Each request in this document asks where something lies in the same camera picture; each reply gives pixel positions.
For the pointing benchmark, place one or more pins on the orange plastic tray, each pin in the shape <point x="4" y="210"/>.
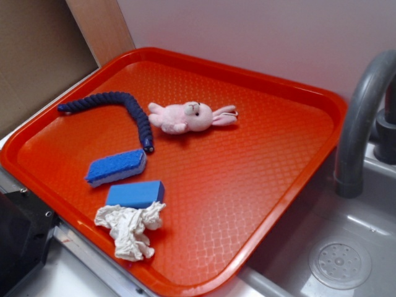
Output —
<point x="51" y="153"/>

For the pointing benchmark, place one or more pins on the pink plush bunny toy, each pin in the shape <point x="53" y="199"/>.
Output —
<point x="192" y="116"/>

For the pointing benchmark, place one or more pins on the grey curved faucet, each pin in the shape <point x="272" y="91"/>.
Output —
<point x="367" y="100"/>

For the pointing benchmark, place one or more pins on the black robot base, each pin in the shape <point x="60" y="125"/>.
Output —
<point x="27" y="226"/>

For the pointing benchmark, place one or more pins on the brown cardboard panel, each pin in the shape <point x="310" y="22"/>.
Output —
<point x="43" y="53"/>

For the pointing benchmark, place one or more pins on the blue rectangular block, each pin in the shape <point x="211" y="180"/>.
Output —
<point x="136" y="195"/>

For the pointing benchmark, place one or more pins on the grey toy sink basin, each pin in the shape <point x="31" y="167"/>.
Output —
<point x="309" y="235"/>

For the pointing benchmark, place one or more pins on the blue and white sponge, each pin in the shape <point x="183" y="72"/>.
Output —
<point x="116" y="167"/>

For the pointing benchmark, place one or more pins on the light wooden board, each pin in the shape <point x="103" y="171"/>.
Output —
<point x="103" y="27"/>

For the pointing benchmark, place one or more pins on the round sink drain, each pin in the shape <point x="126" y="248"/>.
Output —
<point x="340" y="263"/>

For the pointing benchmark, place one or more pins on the crumpled white cloth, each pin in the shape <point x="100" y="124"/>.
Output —
<point x="127" y="226"/>

